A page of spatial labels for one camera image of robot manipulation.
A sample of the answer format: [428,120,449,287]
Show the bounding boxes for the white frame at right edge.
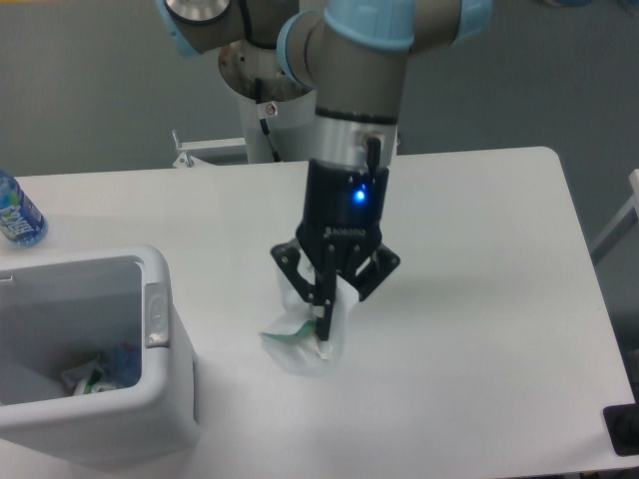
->
[590,169,638,264]

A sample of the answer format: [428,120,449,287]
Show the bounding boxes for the clear crushed plastic bottle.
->
[103,342,142,388]

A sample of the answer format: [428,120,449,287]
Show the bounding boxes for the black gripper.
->
[271,160,400,341]

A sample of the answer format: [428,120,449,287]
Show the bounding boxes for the white paper carton trash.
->
[260,272,358,376]

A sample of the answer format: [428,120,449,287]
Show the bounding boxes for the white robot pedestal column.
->
[218,40,317,154]

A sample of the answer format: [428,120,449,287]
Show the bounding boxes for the crumpled wrappers in bin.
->
[60,354,125,396]

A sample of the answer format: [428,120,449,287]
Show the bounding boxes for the white metal base frame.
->
[171,129,400,170]

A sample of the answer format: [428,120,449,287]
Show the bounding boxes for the blue labelled water bottle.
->
[1,171,48,247]

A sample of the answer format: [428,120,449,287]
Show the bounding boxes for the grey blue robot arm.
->
[157,1,493,341]

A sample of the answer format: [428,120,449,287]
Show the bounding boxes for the black device at table edge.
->
[603,403,638,457]

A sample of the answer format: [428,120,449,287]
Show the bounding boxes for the white plastic trash can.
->
[1,245,200,464]

